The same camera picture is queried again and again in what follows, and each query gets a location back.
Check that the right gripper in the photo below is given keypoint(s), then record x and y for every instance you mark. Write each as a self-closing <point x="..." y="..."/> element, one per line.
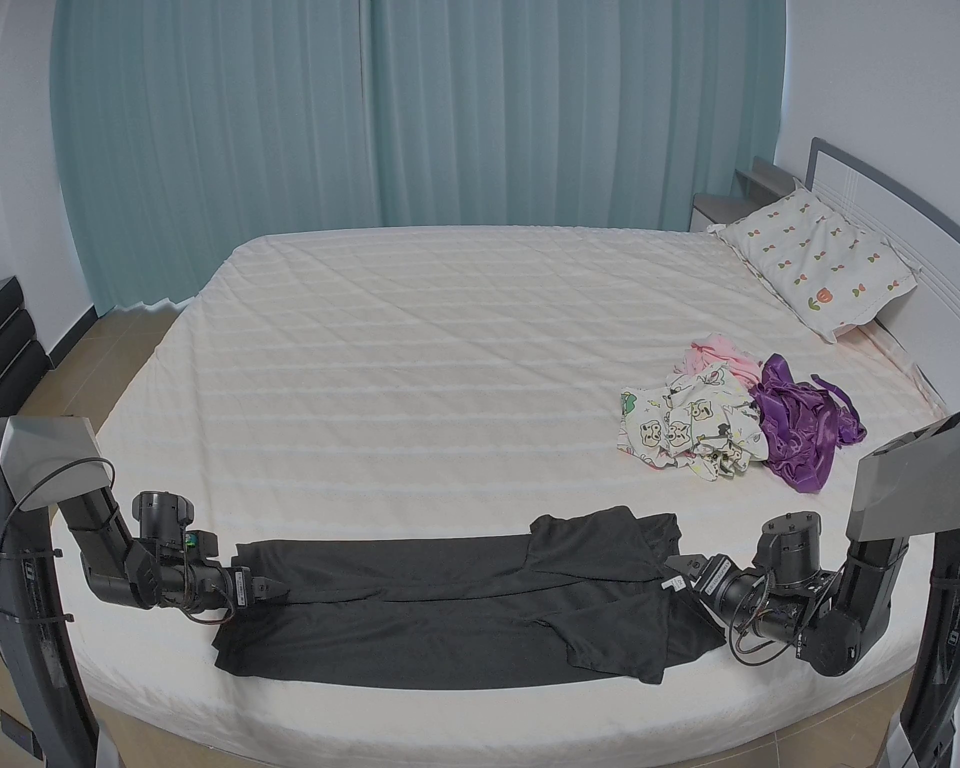
<point x="724" y="581"/>

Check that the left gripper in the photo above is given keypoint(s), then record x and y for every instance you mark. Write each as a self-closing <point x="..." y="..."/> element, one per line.
<point x="210" y="586"/>

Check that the black T-shirt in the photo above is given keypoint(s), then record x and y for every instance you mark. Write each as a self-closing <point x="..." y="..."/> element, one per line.
<point x="420" y="630"/>

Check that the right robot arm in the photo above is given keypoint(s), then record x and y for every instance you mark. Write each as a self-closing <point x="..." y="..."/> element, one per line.
<point x="892" y="487"/>

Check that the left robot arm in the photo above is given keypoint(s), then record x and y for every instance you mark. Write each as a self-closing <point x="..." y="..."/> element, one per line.
<point x="105" y="555"/>

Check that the white printed pyjama garment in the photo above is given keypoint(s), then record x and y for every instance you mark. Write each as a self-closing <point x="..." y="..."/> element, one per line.
<point x="690" y="427"/>

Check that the purple satin garment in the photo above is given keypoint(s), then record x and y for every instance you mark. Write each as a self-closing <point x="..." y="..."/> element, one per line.
<point x="802" y="435"/>

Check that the pink garment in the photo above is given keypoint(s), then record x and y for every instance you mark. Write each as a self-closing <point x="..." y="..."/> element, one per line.
<point x="724" y="356"/>

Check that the bed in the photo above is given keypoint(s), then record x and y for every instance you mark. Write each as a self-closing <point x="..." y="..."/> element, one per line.
<point x="412" y="360"/>

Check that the dark grey power adapter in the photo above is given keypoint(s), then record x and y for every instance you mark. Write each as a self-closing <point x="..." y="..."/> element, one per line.
<point x="16" y="739"/>

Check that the white flower printed pillow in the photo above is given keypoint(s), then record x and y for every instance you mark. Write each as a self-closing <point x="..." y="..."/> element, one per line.
<point x="817" y="262"/>

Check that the black chest of drawers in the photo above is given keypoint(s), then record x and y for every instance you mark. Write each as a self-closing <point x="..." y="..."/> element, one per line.
<point x="19" y="345"/>

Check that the grey bedside table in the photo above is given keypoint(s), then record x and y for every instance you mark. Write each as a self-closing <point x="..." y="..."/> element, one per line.
<point x="716" y="214"/>

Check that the blue-green curtain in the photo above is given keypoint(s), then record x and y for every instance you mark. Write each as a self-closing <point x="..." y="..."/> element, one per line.
<point x="577" y="112"/>
<point x="210" y="150"/>

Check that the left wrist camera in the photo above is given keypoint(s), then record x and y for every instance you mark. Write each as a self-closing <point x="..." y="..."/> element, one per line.
<point x="202" y="546"/>

